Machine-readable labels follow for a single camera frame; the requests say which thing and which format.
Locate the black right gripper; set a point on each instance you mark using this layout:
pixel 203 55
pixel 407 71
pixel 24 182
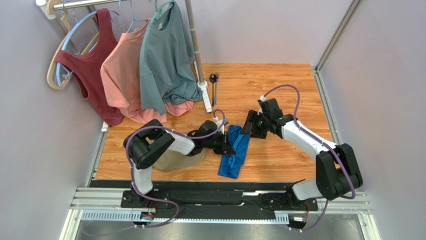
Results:
pixel 252 123

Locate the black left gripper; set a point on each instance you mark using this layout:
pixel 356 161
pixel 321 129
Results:
pixel 226 148

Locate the blue cloth napkin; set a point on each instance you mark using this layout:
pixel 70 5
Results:
pixel 231 165

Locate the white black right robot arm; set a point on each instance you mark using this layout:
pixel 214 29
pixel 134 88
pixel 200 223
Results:
pixel 337 174

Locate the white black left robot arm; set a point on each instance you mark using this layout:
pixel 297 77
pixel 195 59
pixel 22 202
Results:
pixel 154 146

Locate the beige baseball cap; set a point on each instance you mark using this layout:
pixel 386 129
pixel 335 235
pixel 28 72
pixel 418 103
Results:
pixel 172 160

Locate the white clothes rack foot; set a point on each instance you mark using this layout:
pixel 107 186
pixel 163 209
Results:
pixel 204 94

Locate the black spoon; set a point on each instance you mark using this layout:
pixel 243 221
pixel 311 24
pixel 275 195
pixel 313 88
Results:
pixel 212 81

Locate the teal t-shirt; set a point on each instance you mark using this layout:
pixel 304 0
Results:
pixel 166 55

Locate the pink t-shirt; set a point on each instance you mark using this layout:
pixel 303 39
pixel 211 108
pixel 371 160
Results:
pixel 121 79

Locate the teal clothes hanger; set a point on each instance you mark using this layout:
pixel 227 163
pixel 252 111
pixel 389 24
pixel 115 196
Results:
pixel 159 9

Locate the maroon tank top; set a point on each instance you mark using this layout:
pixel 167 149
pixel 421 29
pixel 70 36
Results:
pixel 86 69

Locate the light blue clothes hanger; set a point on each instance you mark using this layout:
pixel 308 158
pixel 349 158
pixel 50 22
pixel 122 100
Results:
pixel 57 75

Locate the metal clothes rack pole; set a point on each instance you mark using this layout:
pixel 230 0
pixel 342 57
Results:
pixel 193 40

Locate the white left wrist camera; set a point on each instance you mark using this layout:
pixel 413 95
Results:
pixel 221 123

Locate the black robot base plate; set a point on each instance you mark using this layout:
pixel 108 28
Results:
pixel 275 200

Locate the aluminium frame rail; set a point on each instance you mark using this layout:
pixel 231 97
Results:
pixel 116 214

